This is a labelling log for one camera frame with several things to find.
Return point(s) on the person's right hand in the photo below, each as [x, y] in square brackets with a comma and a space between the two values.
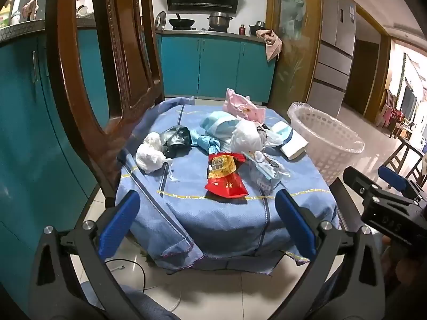
[403, 266]

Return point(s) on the clear printed wrapper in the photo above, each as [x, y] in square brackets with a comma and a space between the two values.
[263, 173]

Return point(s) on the dark pot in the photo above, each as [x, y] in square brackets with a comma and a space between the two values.
[257, 27]

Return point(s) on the black wok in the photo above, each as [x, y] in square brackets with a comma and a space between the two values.
[181, 22]

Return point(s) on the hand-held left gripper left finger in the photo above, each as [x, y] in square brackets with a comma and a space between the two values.
[120, 220]

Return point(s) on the yellow snack packet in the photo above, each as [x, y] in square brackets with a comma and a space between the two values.
[222, 166]

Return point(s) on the light blue plastic bag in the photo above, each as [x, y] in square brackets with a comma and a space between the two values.
[213, 125]

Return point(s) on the crumpled white tissue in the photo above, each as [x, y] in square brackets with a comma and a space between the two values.
[150, 155]

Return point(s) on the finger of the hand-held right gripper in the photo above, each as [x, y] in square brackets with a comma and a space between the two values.
[395, 177]
[360, 180]

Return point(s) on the wooden framed glass partition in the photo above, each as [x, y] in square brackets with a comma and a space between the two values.
[293, 40]

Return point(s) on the pink plastic bag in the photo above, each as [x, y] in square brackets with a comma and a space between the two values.
[243, 110]

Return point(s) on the person's left leg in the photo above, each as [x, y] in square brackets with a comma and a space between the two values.
[146, 305]

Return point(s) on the teal kitchen cabinet with stove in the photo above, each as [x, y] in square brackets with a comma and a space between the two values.
[216, 66]

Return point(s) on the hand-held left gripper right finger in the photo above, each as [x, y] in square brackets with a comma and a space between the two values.
[297, 223]

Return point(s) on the pink rag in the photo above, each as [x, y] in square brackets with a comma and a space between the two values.
[30, 6]

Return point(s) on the wooden stool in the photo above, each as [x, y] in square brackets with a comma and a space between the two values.
[405, 146]

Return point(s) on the white plastic bag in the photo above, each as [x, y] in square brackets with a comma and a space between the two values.
[245, 136]

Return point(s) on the pink hanging cloth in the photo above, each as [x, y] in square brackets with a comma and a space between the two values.
[273, 45]

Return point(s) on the blue checked cloth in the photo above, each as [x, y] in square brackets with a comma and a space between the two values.
[216, 216]

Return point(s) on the white lattice plastic basket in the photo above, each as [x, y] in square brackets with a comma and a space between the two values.
[330, 153]

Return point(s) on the wooden chair back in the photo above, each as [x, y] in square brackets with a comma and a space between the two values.
[76, 106]

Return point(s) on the teal side cabinet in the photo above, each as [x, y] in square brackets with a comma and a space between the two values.
[20, 140]

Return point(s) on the dark crumpled plastic bag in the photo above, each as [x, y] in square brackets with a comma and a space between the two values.
[175, 138]

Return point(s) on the steel cooking pot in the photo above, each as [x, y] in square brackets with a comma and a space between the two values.
[219, 20]

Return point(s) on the silver refrigerator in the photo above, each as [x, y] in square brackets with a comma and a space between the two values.
[333, 56]

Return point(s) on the white and blue ointment box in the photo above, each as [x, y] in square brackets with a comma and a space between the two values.
[295, 148]

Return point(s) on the green hanging garland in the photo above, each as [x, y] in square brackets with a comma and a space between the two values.
[402, 73]

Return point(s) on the red snack packet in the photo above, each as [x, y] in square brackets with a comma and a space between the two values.
[227, 186]

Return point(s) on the round steel lid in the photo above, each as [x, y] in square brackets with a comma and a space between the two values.
[161, 20]

